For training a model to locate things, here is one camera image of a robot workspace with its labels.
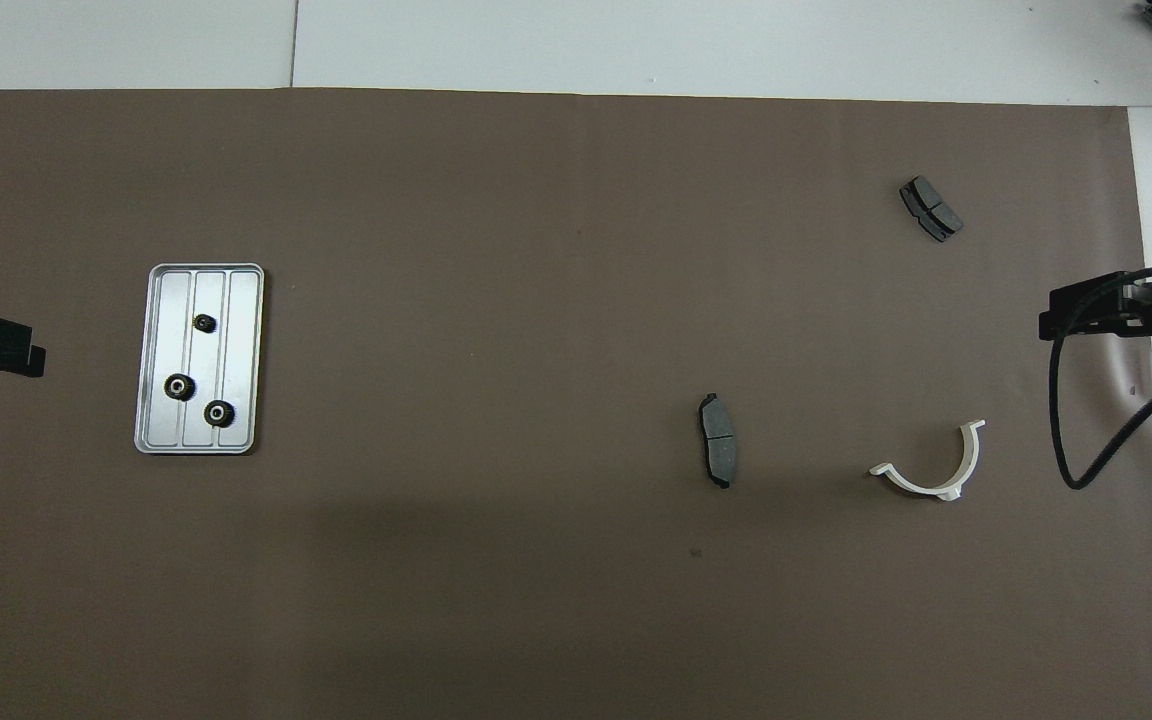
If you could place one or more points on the silver metal tray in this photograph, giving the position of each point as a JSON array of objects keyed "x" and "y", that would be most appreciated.
[{"x": 241, "y": 340}]

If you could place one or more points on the brown paper table mat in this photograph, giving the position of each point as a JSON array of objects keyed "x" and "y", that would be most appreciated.
[{"x": 536, "y": 300}]

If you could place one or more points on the small black bearing gear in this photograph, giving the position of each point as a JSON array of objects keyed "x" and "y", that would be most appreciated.
[{"x": 204, "y": 322}]

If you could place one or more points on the short dark brake pad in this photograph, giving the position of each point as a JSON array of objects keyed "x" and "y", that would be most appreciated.
[{"x": 931, "y": 208}]

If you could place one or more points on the long dark brake pad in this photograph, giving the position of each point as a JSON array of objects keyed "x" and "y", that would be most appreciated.
[{"x": 718, "y": 440}]

